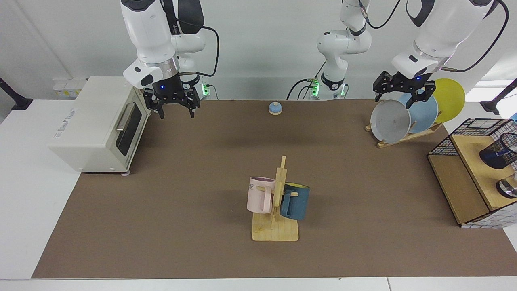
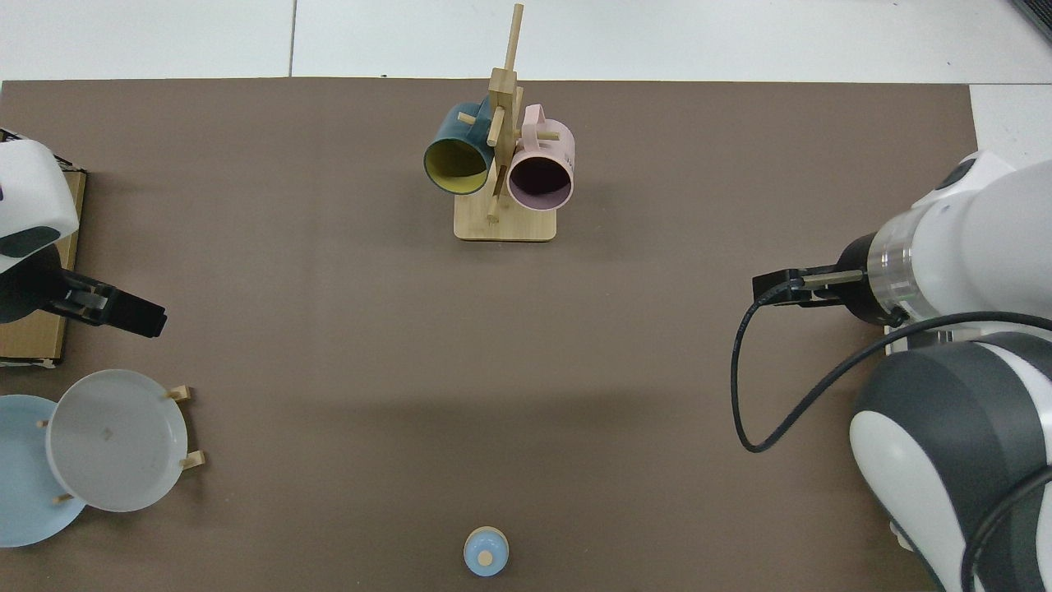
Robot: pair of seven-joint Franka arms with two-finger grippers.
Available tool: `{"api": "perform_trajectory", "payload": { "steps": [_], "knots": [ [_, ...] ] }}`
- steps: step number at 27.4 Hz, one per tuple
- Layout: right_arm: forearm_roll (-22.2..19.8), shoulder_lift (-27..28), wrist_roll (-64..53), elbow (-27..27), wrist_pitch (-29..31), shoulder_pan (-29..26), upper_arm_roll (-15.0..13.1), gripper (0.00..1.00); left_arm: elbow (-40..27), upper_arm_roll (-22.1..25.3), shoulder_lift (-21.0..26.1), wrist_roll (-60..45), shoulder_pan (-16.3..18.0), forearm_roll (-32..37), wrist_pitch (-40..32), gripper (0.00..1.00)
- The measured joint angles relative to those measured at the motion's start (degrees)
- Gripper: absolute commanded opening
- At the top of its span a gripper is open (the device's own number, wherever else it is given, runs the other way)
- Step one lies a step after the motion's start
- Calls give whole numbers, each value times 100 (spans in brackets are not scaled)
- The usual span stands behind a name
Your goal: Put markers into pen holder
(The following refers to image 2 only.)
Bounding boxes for grey plate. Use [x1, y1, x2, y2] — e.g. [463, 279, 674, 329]
[45, 369, 189, 514]

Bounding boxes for wooden plate rack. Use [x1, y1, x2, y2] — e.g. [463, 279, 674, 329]
[39, 384, 207, 505]

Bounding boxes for light blue plate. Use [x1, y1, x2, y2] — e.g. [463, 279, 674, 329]
[0, 395, 88, 548]

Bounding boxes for brown table cloth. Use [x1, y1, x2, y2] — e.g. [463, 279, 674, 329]
[0, 78, 979, 592]

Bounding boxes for pink mug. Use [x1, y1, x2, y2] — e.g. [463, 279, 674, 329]
[506, 104, 576, 213]

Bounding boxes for dark grey device corner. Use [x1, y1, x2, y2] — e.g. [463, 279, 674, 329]
[1009, 0, 1052, 44]

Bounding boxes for wooden cup stand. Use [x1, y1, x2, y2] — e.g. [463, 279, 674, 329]
[454, 3, 561, 243]

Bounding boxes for dark teal mug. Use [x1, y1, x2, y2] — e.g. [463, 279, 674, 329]
[423, 100, 499, 197]

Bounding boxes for small blue round thing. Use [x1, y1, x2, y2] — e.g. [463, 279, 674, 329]
[464, 527, 510, 578]

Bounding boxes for wire basket with wooden floor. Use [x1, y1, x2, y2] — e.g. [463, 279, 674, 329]
[0, 127, 88, 368]

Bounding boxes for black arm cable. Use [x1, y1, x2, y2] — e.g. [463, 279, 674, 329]
[729, 278, 1052, 592]

